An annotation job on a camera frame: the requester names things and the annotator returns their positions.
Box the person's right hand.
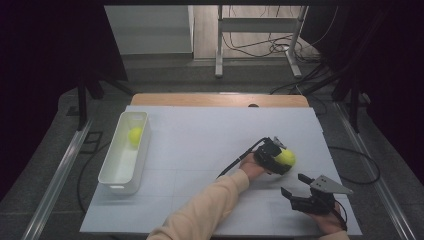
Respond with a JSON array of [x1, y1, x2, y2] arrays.
[[308, 202, 348, 235]]

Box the wooden table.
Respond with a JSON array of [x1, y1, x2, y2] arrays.
[[129, 92, 310, 109]]

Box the black tripod stand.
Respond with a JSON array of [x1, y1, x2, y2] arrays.
[[65, 75, 135, 132], [299, 64, 372, 134]]

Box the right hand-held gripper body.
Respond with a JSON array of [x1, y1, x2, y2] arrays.
[[289, 174, 354, 216]]

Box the tangle of black floor cables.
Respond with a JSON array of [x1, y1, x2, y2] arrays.
[[222, 32, 323, 64]]

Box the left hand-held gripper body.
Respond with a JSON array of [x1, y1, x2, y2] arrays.
[[253, 135, 288, 168]]

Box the black floor cable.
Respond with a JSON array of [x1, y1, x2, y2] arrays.
[[76, 141, 113, 215], [327, 145, 381, 186]]

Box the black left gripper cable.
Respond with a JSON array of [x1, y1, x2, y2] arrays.
[[216, 136, 270, 180]]

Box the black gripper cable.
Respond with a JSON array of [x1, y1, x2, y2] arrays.
[[332, 199, 349, 232], [216, 136, 270, 180]]

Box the white plastic bin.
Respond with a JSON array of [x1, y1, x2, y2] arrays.
[[97, 111, 152, 196]]

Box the grey metal stand frame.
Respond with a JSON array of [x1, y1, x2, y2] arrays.
[[214, 4, 310, 80]]

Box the yellow tennis ball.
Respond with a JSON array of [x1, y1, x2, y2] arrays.
[[127, 126, 145, 148], [275, 148, 297, 168]]

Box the dark curtain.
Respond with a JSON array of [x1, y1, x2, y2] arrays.
[[308, 0, 424, 188], [0, 0, 128, 201]]

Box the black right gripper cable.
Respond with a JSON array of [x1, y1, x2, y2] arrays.
[[332, 199, 349, 232]]

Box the white cabinet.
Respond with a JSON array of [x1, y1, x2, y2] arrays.
[[103, 4, 195, 56]]

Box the person's left hand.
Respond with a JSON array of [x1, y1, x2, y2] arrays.
[[238, 152, 272, 183]]

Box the white table cover sheet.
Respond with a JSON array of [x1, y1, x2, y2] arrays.
[[79, 105, 363, 237]]

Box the aluminium floor rail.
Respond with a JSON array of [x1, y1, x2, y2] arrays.
[[21, 118, 95, 240], [334, 101, 418, 240]]

